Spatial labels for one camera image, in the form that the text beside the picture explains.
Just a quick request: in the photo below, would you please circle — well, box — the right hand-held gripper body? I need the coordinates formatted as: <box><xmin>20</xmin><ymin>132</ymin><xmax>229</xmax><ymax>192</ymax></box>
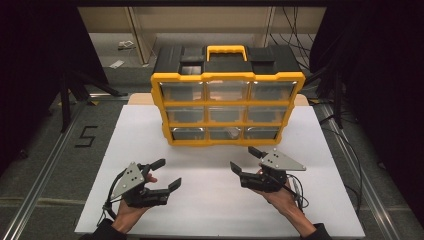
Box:
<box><xmin>238</xmin><ymin>148</ymin><xmax>307</xmax><ymax>194</ymax></box>

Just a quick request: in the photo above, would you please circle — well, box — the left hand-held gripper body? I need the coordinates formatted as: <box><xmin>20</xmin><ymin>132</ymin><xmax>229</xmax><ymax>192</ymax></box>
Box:
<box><xmin>109</xmin><ymin>161</ymin><xmax>170</xmax><ymax>208</ymax></box>

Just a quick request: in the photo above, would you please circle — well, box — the clear plastic organizer drawer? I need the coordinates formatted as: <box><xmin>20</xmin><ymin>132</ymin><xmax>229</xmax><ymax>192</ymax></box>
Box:
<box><xmin>208</xmin><ymin>127</ymin><xmax>243</xmax><ymax>141</ymax></box>

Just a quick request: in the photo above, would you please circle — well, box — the yellow black organizer cabinet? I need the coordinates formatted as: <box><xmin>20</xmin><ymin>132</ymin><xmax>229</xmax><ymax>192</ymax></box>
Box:
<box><xmin>150</xmin><ymin>44</ymin><xmax>306</xmax><ymax>148</ymax></box>

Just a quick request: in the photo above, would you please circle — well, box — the person's left hand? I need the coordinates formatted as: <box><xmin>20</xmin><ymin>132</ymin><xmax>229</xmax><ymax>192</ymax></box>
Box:
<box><xmin>110</xmin><ymin>172</ymin><xmax>158</xmax><ymax>235</ymax></box>

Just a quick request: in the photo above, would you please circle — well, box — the person's right hand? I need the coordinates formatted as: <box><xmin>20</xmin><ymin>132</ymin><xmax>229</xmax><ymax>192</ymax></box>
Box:
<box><xmin>254</xmin><ymin>169</ymin><xmax>307</xmax><ymax>225</ymax></box>

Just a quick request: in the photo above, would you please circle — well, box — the white table mat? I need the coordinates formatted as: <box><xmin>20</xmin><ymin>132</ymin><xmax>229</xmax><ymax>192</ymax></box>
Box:
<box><xmin>74</xmin><ymin>104</ymin><xmax>367</xmax><ymax>239</ymax></box>

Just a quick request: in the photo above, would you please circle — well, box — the grid of clear drawers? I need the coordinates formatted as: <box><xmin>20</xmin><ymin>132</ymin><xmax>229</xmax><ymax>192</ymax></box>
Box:
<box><xmin>159</xmin><ymin>80</ymin><xmax>298</xmax><ymax>141</ymax></box>

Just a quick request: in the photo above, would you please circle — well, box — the black metal stand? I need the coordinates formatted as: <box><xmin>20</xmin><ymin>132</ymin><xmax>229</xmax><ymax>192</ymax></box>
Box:
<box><xmin>59</xmin><ymin>68</ymin><xmax>129</xmax><ymax>134</ymax></box>
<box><xmin>304</xmin><ymin>66</ymin><xmax>344</xmax><ymax>130</ymax></box>

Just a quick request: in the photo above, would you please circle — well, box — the crumpled white paper scrap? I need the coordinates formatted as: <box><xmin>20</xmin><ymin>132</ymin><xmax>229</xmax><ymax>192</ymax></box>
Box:
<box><xmin>117</xmin><ymin>39</ymin><xmax>136</xmax><ymax>51</ymax></box>

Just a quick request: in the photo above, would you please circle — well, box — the dark curtain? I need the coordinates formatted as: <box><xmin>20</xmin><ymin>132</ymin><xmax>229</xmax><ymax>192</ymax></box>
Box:
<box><xmin>309</xmin><ymin>6</ymin><xmax>424</xmax><ymax>231</ymax></box>
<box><xmin>0</xmin><ymin>0</ymin><xmax>109</xmax><ymax>176</ymax></box>

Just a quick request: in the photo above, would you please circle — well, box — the left hand-held gripper cable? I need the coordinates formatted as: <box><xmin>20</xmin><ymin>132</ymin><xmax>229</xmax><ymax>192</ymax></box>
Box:
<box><xmin>96</xmin><ymin>167</ymin><xmax>129</xmax><ymax>228</ymax></box>

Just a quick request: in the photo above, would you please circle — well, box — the hand-held gripper cable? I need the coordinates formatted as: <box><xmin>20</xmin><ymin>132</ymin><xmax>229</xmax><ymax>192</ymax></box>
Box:
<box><xmin>286</xmin><ymin>173</ymin><xmax>310</xmax><ymax>213</ymax></box>
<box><xmin>96</xmin><ymin>167</ymin><xmax>129</xmax><ymax>228</ymax></box>

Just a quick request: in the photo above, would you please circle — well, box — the right hand-held gripper cable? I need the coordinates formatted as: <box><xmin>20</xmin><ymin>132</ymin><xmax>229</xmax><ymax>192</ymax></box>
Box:
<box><xmin>286</xmin><ymin>173</ymin><xmax>310</xmax><ymax>213</ymax></box>

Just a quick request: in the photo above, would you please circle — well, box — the black floor cable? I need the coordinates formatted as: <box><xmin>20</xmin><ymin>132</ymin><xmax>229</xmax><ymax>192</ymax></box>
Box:
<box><xmin>318</xmin><ymin>113</ymin><xmax>364</xmax><ymax>214</ymax></box>

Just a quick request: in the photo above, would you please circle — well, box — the aluminium frame rail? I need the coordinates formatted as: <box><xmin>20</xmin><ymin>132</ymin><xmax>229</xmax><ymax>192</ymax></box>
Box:
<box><xmin>0</xmin><ymin>101</ymin><xmax>86</xmax><ymax>240</ymax></box>
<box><xmin>319</xmin><ymin>103</ymin><xmax>398</xmax><ymax>240</ymax></box>
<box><xmin>87</xmin><ymin>93</ymin><xmax>130</xmax><ymax>101</ymax></box>

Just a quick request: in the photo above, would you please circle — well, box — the black cable bundle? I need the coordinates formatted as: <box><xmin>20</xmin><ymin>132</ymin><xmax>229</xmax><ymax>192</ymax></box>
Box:
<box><xmin>268</xmin><ymin>6</ymin><xmax>321</xmax><ymax>73</ymax></box>

